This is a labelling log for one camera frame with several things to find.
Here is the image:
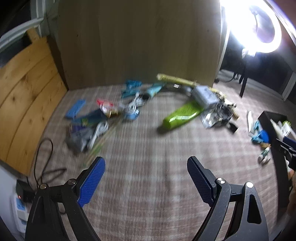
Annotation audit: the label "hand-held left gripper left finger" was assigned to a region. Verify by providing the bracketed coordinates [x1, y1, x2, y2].
[24, 156, 107, 241]

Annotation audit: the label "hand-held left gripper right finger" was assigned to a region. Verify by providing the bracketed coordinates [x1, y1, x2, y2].
[187, 156, 270, 241]

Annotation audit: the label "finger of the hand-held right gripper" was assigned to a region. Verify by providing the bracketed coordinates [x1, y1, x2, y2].
[275, 136, 296, 155]

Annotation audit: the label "black storage box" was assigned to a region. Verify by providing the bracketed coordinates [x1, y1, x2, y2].
[257, 111, 296, 209]

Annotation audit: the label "plaid cloth desktop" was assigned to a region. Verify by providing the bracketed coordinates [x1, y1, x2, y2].
[35, 82, 290, 241]

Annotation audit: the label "white plastic device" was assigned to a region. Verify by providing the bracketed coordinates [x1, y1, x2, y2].
[270, 120, 284, 133]

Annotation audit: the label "blue round lid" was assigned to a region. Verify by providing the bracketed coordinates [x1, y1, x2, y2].
[259, 130, 270, 143]

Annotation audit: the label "white tube with green cap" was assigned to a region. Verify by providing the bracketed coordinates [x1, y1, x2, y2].
[258, 148, 271, 164]

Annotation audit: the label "bamboo sticks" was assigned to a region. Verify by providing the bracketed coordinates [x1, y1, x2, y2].
[86, 125, 119, 163]

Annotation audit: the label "grey cloth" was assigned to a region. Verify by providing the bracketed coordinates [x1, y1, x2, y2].
[66, 128, 94, 153]

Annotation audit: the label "grey utility knife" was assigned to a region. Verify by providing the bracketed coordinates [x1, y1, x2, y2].
[246, 111, 254, 133]

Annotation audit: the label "dark blue packet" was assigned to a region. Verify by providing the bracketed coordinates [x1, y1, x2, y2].
[71, 109, 108, 128]

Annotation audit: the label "black charger plug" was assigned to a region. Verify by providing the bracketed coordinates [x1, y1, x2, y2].
[16, 180, 36, 202]

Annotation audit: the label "green packet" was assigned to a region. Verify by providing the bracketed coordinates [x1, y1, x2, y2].
[162, 101, 204, 129]

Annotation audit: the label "blue flat comb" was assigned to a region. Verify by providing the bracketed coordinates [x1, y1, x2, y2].
[65, 99, 87, 119]

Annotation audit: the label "red snack packet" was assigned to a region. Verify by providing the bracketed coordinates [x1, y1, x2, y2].
[97, 99, 114, 114]

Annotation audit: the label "blue small container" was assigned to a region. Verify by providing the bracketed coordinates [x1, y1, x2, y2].
[124, 107, 140, 121]

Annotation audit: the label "white power strip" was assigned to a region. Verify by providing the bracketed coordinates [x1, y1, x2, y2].
[10, 194, 31, 233]

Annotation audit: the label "yellow long pack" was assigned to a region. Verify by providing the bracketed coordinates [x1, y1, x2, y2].
[157, 73, 200, 88]

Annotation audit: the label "pine plank panel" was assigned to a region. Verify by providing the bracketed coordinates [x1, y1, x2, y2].
[0, 29, 69, 176]

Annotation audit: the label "beige wooden cabinet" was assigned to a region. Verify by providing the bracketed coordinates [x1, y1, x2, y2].
[57, 0, 223, 91]

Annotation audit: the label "white cable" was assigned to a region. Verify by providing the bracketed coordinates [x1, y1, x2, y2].
[88, 121, 110, 150]

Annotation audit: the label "black cable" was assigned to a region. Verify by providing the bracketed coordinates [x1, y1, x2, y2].
[34, 138, 68, 186]

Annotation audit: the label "black ring light tripod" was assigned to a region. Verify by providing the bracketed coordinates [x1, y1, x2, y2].
[239, 50, 249, 98]

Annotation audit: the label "grey wall trim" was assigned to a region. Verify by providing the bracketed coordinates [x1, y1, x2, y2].
[0, 14, 48, 50]

